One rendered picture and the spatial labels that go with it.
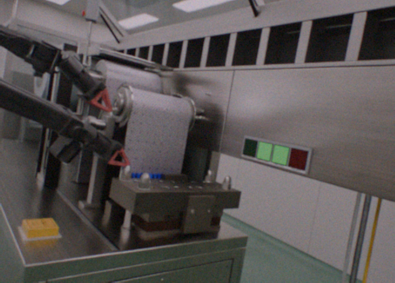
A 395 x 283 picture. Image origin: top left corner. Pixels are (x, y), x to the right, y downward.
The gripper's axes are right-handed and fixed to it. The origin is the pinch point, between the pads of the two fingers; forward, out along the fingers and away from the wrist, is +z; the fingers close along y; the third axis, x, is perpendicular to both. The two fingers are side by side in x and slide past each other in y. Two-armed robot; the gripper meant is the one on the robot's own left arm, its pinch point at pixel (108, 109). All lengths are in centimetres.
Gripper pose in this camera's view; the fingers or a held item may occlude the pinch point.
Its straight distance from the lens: 108.5
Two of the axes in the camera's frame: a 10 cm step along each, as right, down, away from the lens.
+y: 6.2, 1.3, -7.8
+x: 6.0, -7.2, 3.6
